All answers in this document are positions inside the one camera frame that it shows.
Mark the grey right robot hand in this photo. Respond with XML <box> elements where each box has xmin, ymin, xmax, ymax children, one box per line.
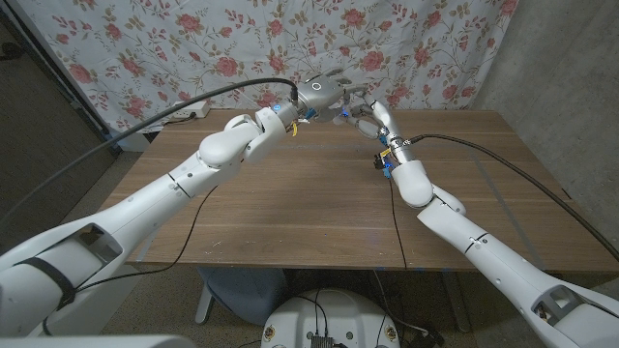
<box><xmin>342</xmin><ymin>94</ymin><xmax>418</xmax><ymax>164</ymax></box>

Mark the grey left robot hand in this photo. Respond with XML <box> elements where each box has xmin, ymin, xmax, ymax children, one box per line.
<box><xmin>295</xmin><ymin>67</ymin><xmax>369</xmax><ymax>125</ymax></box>

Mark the floral backdrop cloth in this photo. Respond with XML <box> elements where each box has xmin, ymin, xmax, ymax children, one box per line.
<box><xmin>16</xmin><ymin>0</ymin><xmax>519</xmax><ymax>134</ymax></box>

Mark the white power strip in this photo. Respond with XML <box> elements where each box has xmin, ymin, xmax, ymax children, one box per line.
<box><xmin>168</xmin><ymin>101</ymin><xmax>211</xmax><ymax>120</ymax></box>

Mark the grey table leg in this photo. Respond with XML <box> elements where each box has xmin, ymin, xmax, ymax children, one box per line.
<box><xmin>439</xmin><ymin>271</ymin><xmax>473</xmax><ymax>334</ymax></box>

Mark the white robot torso base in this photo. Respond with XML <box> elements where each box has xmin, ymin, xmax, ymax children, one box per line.
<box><xmin>260</xmin><ymin>288</ymin><xmax>401</xmax><ymax>348</ymax></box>

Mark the black power adapter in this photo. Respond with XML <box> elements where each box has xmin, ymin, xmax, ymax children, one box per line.
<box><xmin>410</xmin><ymin>328</ymin><xmax>446</xmax><ymax>348</ymax></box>

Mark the white table leg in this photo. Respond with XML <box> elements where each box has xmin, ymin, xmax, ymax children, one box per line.
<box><xmin>194</xmin><ymin>282</ymin><xmax>214</xmax><ymax>324</ymax></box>

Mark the white robot torso edge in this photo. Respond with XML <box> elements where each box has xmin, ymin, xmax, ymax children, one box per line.
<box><xmin>0</xmin><ymin>334</ymin><xmax>197</xmax><ymax>348</ymax></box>

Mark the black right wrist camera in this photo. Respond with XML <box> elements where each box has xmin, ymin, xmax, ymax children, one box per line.
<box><xmin>373</xmin><ymin>153</ymin><xmax>394</xmax><ymax>180</ymax></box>

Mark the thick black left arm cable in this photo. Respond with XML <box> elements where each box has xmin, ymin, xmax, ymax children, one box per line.
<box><xmin>0</xmin><ymin>77</ymin><xmax>300</xmax><ymax>228</ymax></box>

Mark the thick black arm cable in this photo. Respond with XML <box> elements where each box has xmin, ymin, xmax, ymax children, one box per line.
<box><xmin>0</xmin><ymin>77</ymin><xmax>300</xmax><ymax>228</ymax></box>
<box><xmin>409</xmin><ymin>133</ymin><xmax>619</xmax><ymax>262</ymax></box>

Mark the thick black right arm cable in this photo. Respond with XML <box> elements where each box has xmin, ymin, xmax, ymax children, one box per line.
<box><xmin>409</xmin><ymin>133</ymin><xmax>619</xmax><ymax>262</ymax></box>

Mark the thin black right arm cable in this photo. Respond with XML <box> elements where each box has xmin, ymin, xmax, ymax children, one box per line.
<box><xmin>388</xmin><ymin>177</ymin><xmax>409</xmax><ymax>271</ymax></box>

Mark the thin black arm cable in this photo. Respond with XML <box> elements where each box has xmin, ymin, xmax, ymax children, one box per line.
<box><xmin>41</xmin><ymin>186</ymin><xmax>219</xmax><ymax>337</ymax></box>
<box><xmin>388</xmin><ymin>177</ymin><xmax>409</xmax><ymax>271</ymax></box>

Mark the black power strip cord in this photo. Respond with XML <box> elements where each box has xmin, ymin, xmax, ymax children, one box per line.
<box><xmin>162</xmin><ymin>111</ymin><xmax>198</xmax><ymax>126</ymax></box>

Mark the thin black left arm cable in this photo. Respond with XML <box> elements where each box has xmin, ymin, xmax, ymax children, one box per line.
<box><xmin>41</xmin><ymin>186</ymin><xmax>219</xmax><ymax>337</ymax></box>

